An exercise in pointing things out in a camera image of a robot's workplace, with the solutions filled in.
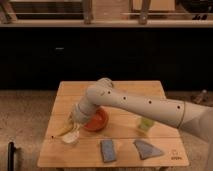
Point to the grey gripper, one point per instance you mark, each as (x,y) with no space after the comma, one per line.
(77,116)

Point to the yellow banana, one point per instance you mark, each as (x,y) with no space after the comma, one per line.
(69,137)

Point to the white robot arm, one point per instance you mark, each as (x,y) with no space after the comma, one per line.
(194,119)

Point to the green paper cup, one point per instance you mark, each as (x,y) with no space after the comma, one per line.
(145,124)

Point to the orange bowl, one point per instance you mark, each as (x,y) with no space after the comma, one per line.
(98,121)

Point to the grey rectangular cloth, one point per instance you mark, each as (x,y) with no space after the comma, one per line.
(107,151)

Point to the grey triangular cloth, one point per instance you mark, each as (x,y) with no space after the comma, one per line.
(147,150)

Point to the wooden shelf frame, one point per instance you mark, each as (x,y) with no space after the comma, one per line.
(107,13)

